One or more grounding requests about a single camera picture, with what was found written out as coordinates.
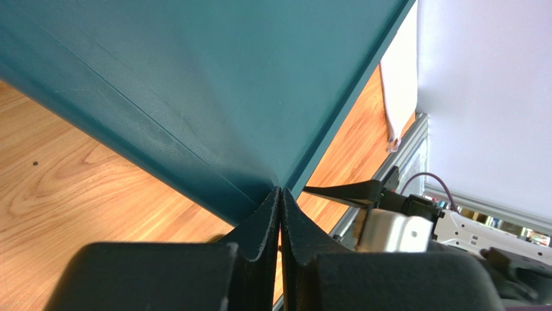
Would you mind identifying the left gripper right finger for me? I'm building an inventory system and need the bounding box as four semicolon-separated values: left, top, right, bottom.
280;189;504;310

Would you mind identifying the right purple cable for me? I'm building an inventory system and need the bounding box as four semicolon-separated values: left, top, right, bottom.
400;171;460;213

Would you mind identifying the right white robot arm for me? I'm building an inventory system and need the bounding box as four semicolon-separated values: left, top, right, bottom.
303;167;551;305

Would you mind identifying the teal drawer organizer box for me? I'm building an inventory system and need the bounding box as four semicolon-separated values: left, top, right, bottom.
1;1;414;225

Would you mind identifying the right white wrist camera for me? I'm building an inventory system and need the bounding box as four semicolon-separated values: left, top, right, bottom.
355;209;433;253

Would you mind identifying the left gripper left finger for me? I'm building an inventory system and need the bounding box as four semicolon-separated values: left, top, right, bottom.
46;188;281;310

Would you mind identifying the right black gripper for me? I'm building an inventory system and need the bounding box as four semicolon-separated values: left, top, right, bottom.
303;167;444;225

